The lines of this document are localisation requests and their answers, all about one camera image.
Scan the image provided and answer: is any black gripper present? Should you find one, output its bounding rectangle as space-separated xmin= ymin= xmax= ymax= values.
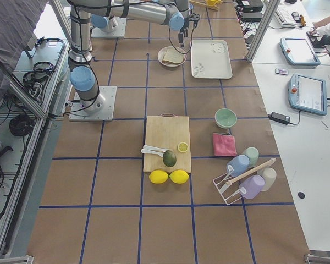
xmin=178 ymin=11 xmax=201 ymax=46

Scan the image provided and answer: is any bread slice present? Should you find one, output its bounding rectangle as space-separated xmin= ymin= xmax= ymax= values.
xmin=162 ymin=48 xmax=184 ymax=64

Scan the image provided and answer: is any cream round plate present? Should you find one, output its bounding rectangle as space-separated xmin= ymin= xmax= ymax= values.
xmin=157 ymin=46 xmax=187 ymax=68

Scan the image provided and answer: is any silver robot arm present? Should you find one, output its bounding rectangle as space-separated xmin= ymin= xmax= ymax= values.
xmin=69 ymin=1 xmax=200 ymax=116

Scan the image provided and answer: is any cream bear tray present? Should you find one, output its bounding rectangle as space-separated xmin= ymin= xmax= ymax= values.
xmin=191 ymin=40 xmax=233 ymax=79

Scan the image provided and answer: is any yellow cup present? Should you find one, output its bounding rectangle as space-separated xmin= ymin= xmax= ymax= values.
xmin=206 ymin=0 xmax=218 ymax=9

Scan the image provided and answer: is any wooden rack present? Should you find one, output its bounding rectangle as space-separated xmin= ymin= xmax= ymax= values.
xmin=190 ymin=0 xmax=223 ymax=11

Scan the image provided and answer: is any green bowl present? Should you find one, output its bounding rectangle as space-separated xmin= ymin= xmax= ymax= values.
xmin=214 ymin=108 xmax=237 ymax=129

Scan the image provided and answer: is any wooden cutting board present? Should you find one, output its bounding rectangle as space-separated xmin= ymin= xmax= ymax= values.
xmin=143 ymin=115 xmax=192 ymax=173

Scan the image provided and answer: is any lemon slice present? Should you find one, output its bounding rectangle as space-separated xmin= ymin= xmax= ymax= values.
xmin=177 ymin=142 xmax=189 ymax=153

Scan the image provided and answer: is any white plastic spoon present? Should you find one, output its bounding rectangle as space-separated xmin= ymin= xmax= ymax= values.
xmin=142 ymin=145 xmax=168 ymax=152

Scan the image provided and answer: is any pink cloth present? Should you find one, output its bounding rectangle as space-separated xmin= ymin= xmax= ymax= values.
xmin=213 ymin=133 xmax=237 ymax=157

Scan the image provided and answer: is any far teach pendant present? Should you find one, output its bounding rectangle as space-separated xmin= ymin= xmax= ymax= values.
xmin=279 ymin=38 xmax=321 ymax=67

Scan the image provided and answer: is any teach pendant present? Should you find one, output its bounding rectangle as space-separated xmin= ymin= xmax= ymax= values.
xmin=279 ymin=38 xmax=321 ymax=67
xmin=288 ymin=74 xmax=327 ymax=116

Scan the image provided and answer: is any green avocado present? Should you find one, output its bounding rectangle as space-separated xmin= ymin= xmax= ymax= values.
xmin=162 ymin=150 xmax=177 ymax=167

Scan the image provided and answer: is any black power adapter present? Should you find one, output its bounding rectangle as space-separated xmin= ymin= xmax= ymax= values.
xmin=268 ymin=112 xmax=290 ymax=125

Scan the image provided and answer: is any green mug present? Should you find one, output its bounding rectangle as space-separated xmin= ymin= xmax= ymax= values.
xmin=242 ymin=147 xmax=259 ymax=167

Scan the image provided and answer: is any near teach pendant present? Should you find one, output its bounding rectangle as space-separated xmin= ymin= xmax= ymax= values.
xmin=288 ymin=74 xmax=327 ymax=116

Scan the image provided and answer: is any blue mug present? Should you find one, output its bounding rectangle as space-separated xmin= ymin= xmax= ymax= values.
xmin=226 ymin=155 xmax=250 ymax=177

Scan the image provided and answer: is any right yellow lemon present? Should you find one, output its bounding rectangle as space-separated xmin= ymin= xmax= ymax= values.
xmin=169 ymin=169 xmax=189 ymax=184

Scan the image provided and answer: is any yellow lemon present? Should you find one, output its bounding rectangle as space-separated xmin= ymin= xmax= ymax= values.
xmin=169 ymin=169 xmax=189 ymax=184
xmin=149 ymin=170 xmax=169 ymax=184

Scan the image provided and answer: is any left yellow lemon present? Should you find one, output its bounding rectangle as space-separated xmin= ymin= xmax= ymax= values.
xmin=149 ymin=170 xmax=169 ymax=184

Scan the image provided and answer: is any beige mug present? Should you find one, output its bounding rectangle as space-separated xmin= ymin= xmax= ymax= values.
xmin=257 ymin=167 xmax=277 ymax=191

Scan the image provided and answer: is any purple mug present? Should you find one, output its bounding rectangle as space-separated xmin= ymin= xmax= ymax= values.
xmin=239 ymin=174 xmax=265 ymax=199

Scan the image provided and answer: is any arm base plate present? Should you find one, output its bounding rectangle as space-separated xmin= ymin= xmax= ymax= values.
xmin=91 ymin=17 xmax=127 ymax=39
xmin=68 ymin=86 xmax=117 ymax=122

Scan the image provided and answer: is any white wire cup rack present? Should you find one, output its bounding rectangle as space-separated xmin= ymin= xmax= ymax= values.
xmin=212 ymin=172 xmax=243 ymax=205

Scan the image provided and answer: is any black cable bundle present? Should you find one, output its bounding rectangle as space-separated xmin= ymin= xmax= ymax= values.
xmin=8 ymin=113 xmax=34 ymax=137

